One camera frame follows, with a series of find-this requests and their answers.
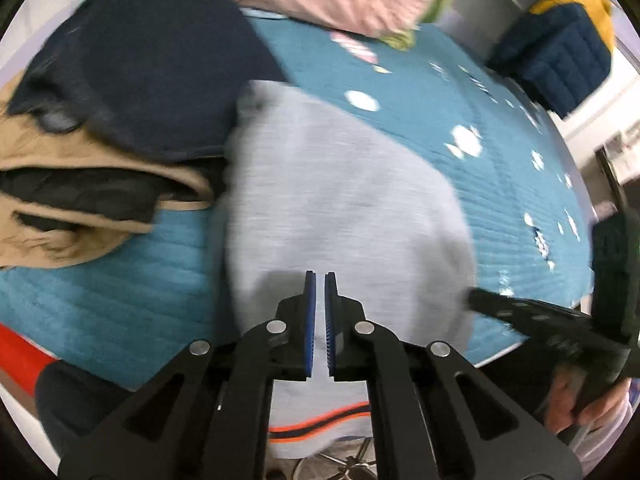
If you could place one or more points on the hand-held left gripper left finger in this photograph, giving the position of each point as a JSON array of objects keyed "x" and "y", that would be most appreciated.
[{"x": 311, "y": 320}]

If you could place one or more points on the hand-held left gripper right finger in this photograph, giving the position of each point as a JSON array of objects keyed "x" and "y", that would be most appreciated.
[{"x": 330, "y": 320}]

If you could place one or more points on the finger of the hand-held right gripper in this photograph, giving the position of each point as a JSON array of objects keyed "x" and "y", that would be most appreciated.
[{"x": 530, "y": 312}]

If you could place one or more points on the grey sweater with orange stripes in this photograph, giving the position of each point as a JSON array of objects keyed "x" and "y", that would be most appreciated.
[{"x": 340, "y": 185}]

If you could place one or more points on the navy garment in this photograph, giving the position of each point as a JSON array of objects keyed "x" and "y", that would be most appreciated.
[{"x": 150, "y": 60}]

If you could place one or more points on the person's right hand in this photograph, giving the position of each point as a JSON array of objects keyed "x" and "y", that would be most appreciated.
[{"x": 562, "y": 402}]

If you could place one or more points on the metal chair base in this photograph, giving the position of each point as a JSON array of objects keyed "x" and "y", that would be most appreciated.
[{"x": 345, "y": 465}]

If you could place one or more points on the teal quilted blanket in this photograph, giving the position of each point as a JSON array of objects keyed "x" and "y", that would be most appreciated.
[{"x": 440, "y": 125}]

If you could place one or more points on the navy quilted puffer jacket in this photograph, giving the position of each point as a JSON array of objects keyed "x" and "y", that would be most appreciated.
[{"x": 550, "y": 55}]

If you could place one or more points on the dark cloth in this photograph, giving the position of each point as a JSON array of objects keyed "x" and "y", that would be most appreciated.
[{"x": 80, "y": 405}]

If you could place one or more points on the red cloth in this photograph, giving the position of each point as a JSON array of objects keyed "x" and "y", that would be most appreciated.
[{"x": 20, "y": 355}]

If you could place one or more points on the tan jacket with black lining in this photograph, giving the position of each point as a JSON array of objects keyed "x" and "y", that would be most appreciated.
[{"x": 65, "y": 155}]

